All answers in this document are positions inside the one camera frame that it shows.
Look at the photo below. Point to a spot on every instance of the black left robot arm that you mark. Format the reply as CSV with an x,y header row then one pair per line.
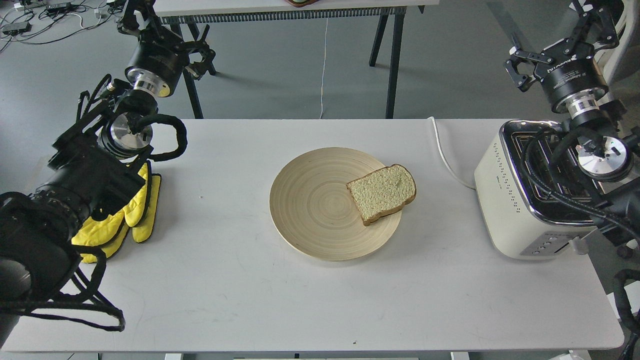
x,y
118,129

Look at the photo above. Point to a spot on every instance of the brown object on background table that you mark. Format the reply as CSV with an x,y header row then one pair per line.
x,y
301,3

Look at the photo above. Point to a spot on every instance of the white chair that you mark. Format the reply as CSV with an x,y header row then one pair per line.
x,y
619,63

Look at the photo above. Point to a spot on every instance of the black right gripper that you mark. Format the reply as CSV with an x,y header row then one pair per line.
x,y
575,77

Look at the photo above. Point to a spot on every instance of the round wooden plate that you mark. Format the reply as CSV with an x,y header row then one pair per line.
x,y
313,210

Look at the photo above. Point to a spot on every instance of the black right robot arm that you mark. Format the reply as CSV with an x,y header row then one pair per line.
x,y
567,179

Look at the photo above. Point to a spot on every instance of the white background table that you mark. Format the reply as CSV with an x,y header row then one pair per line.
x,y
191,12

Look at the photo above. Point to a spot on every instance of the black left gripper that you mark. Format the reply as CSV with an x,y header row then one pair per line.
x,y
156,49

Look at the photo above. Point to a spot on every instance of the cream two-slot toaster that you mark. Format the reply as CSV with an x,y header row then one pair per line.
x,y
522,221

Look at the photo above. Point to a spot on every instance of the slice of bread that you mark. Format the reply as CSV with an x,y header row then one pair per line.
x,y
382,192

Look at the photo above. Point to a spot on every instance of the yellow oven glove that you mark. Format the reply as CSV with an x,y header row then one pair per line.
x,y
137,217

